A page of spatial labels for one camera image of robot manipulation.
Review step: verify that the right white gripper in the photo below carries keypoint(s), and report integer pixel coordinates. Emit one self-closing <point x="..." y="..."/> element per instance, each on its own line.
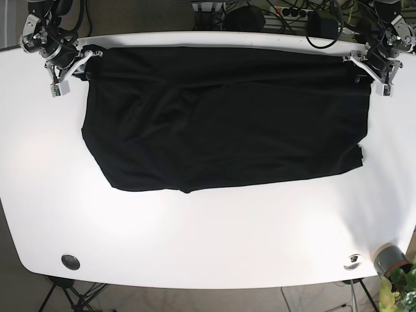
<point x="60" y="69"/>

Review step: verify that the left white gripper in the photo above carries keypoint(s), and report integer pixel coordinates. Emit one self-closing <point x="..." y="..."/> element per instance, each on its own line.
<point x="382" y="70"/>

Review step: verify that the black T-shirt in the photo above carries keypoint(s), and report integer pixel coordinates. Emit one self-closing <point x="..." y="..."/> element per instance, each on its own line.
<point x="193" y="118"/>

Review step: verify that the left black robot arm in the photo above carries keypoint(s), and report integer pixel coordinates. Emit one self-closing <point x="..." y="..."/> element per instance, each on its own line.
<point x="386" y="35"/>

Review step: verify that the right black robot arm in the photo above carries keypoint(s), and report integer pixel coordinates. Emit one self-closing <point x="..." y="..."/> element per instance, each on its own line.
<point x="43" y="34"/>

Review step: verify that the white power strip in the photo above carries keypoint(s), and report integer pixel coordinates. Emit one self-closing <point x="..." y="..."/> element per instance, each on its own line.
<point x="292" y="13"/>

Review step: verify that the grey plant pot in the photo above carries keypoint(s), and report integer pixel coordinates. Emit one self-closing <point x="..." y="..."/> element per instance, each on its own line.
<point x="389" y="257"/>

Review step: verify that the black table grommet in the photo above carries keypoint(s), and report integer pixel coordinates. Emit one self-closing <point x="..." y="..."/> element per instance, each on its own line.
<point x="70" y="262"/>

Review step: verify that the silver table grommet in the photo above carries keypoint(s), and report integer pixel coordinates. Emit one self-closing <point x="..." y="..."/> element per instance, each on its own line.
<point x="352" y="262"/>

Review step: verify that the green potted plant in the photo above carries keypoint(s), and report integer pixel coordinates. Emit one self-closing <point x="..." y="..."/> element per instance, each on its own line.
<point x="397" y="291"/>

